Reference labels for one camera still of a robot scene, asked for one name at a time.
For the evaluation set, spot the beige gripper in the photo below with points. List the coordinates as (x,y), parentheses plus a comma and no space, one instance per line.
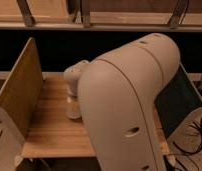
(72,94)

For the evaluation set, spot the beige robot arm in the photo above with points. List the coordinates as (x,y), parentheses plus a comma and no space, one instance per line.
(116,93)

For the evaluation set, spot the left wooden side panel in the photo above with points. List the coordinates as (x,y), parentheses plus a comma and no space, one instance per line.
(20,91)

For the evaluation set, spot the right dark side panel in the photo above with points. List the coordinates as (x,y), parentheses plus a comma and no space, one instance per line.
(176,101)

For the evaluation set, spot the wooden shelf rail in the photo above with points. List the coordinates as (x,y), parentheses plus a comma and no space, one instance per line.
(102,15)

